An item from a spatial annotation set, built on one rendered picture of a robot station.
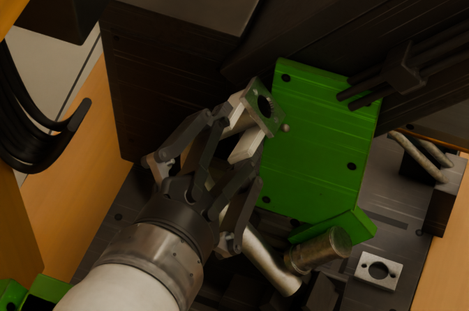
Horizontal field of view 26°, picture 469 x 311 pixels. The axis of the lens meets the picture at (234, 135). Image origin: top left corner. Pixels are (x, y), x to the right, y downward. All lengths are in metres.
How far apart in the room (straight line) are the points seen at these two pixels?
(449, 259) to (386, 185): 0.14
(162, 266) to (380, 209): 0.59
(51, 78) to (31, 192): 1.27
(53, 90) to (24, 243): 1.41
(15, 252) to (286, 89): 0.41
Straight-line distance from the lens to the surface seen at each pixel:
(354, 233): 1.16
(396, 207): 1.40
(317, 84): 1.05
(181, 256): 0.87
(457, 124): 1.20
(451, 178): 1.31
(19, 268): 1.30
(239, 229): 0.98
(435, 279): 1.35
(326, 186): 1.13
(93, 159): 1.46
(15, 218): 1.23
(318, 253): 1.15
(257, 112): 1.04
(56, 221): 1.42
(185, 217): 0.90
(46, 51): 2.76
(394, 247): 1.37
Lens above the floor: 2.09
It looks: 55 degrees down
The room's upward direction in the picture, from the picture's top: straight up
